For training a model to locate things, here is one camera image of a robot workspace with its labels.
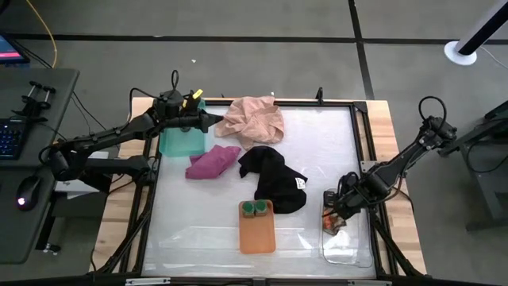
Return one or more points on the white box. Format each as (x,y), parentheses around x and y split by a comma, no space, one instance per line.
(75,193)

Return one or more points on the computer monitor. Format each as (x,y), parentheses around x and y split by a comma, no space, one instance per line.
(10,49)

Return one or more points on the black clamp stand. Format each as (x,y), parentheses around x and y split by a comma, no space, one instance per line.
(35,99)

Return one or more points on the magenta cloth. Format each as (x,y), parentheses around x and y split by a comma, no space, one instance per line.
(212,163)

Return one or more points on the orange plastic tray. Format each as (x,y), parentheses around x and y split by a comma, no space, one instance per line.
(256,234)

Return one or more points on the white round stand base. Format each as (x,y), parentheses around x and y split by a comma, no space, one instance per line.
(456,55)

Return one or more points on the black and white pole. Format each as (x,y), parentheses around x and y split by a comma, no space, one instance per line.
(482,28)

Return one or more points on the black cloth with white tag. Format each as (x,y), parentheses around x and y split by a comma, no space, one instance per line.
(278,178)

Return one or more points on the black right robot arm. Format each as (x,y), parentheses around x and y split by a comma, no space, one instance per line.
(397,167)

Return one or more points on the backlit black keyboard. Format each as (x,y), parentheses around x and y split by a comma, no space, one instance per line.
(12,137)

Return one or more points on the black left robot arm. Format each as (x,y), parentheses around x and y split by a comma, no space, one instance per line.
(115,133)

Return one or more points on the black camera post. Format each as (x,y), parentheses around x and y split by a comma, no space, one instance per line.
(319,93)

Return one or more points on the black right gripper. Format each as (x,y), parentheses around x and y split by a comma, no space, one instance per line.
(355,196)

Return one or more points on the black computer mouse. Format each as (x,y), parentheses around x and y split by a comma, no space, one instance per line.
(28,192)

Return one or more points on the clear plastic container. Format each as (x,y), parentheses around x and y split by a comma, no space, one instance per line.
(353,246)

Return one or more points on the white plastic table sheet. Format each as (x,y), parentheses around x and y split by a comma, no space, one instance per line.
(190,238)

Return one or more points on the yellow tag on left gripper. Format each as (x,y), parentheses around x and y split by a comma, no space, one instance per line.
(196,94)

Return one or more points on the black aluminium table frame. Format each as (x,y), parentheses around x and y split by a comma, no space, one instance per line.
(297,103)

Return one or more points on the grey desk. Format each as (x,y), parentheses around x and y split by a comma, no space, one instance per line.
(24,234)

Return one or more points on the orange spice packet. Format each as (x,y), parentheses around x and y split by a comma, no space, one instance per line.
(331,224)

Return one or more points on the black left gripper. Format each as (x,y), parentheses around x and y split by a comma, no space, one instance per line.
(174,111)

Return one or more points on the black equipment stand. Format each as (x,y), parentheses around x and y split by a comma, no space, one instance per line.
(492,178)

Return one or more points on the teal plastic tray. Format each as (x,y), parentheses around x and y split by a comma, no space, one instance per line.
(182,143)

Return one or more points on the beige crumpled cloth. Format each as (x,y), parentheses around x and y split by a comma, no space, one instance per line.
(254,123)

